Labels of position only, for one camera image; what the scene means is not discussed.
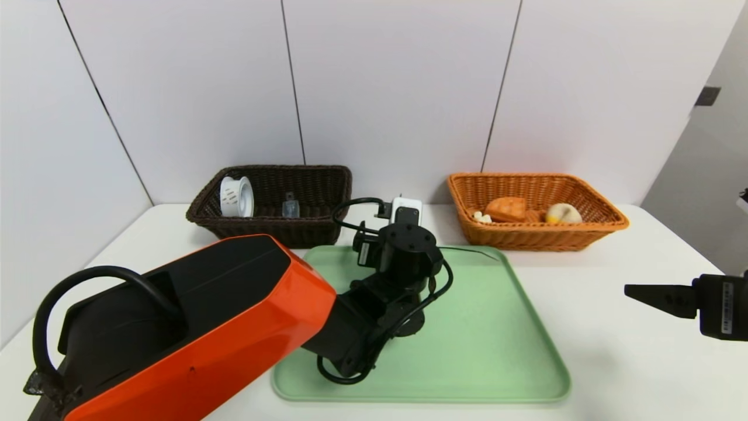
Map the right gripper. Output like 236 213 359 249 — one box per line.
624 274 748 341

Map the white orange round bun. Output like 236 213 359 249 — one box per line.
545 202 584 225

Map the waffle slice with fruit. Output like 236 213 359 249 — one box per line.
472 197 528 224

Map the white tape roll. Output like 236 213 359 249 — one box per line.
220 175 255 219

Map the orange wicker basket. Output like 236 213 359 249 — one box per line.
447 172 630 253

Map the dark brown wicker basket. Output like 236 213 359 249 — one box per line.
186 164 353 249

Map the green plastic tray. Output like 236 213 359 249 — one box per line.
271 245 572 404

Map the thin black cable tie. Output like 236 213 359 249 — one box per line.
438 246 498 263

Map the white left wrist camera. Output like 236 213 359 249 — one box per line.
390 197 423 227

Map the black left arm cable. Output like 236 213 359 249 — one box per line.
317 257 454 386
331 197 393 236

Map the thick black left arm hose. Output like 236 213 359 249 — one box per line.
32 266 185 375

